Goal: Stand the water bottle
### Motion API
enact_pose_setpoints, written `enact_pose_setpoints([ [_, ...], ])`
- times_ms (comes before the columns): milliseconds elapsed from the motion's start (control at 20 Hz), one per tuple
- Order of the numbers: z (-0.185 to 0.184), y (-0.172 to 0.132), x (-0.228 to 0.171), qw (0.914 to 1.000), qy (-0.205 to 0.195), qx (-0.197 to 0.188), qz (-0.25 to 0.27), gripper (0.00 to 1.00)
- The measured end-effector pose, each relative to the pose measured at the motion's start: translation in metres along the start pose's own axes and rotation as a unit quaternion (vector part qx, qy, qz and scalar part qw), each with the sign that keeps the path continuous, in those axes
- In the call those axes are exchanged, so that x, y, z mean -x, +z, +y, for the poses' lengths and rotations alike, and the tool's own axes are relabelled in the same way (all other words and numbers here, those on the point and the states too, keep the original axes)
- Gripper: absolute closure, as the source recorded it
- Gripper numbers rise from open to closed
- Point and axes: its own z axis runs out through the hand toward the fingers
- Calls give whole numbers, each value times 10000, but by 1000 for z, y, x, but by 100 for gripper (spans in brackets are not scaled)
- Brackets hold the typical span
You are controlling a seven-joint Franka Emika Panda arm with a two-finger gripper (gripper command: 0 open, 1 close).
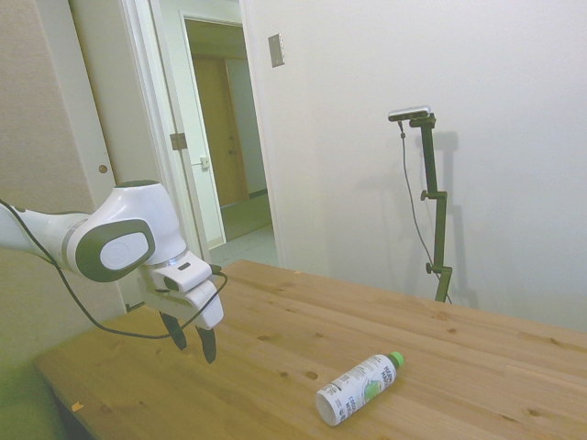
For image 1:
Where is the metal wall switch plate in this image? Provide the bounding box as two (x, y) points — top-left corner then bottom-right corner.
(267, 32), (287, 69)

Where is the silver exterior camera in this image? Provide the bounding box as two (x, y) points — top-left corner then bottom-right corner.
(387, 105), (433, 123)

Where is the dark camera stand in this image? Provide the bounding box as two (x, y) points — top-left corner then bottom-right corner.
(407, 116), (454, 303)

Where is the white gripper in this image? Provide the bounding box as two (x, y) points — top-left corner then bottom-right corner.
(137, 268), (226, 365)

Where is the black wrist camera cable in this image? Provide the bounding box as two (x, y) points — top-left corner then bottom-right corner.
(0, 199), (228, 341)

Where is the brown wooden hallway door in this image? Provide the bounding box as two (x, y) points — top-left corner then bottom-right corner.
(192, 54), (250, 207)

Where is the white open door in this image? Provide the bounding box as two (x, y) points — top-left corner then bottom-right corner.
(68, 0), (155, 313)

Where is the coconut water bottle green cap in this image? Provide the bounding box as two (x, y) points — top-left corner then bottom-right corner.
(315, 350), (407, 427)

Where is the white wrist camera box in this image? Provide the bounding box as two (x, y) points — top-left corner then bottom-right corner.
(152, 257), (214, 293)

